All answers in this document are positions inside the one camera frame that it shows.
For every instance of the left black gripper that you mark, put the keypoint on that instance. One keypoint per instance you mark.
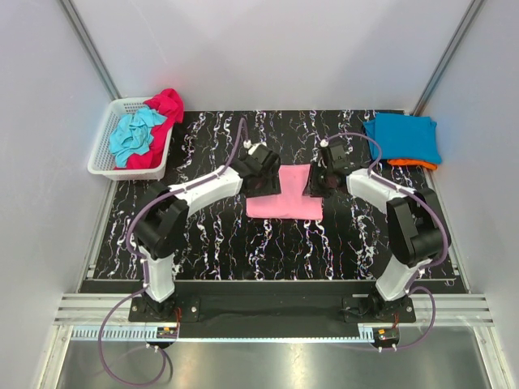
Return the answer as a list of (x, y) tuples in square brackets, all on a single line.
[(265, 181)]

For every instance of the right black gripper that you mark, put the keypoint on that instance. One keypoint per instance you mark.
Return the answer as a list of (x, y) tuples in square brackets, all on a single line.
[(321, 183)]

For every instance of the pink t shirt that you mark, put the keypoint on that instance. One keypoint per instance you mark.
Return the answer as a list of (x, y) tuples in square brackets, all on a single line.
[(291, 203)]

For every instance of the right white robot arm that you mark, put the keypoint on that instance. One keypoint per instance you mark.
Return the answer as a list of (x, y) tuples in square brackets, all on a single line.
[(417, 234)]

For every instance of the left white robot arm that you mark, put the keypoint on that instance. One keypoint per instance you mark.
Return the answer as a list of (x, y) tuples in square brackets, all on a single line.
[(159, 225)]

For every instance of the folded orange t shirt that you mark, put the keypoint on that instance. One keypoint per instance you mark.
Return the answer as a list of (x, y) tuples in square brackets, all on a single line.
[(416, 163)]

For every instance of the folded teal t shirt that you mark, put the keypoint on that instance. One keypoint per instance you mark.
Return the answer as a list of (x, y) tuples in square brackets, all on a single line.
[(403, 137)]

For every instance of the red t shirt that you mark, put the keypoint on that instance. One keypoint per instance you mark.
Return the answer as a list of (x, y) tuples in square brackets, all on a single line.
[(169, 104)]

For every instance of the light blue t shirt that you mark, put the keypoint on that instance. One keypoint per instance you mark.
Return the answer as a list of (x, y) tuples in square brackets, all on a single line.
[(133, 135)]

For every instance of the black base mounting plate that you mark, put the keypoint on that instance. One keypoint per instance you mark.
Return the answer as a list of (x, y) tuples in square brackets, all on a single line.
[(195, 309)]

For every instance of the white plastic basket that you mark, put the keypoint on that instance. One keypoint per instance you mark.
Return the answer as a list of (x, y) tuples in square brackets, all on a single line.
[(102, 162)]

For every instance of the aluminium frame rail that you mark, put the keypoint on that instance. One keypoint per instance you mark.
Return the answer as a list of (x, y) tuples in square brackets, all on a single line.
[(450, 309)]

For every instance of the white slotted cable duct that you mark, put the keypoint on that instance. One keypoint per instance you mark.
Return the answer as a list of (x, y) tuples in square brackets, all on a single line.
[(154, 334)]

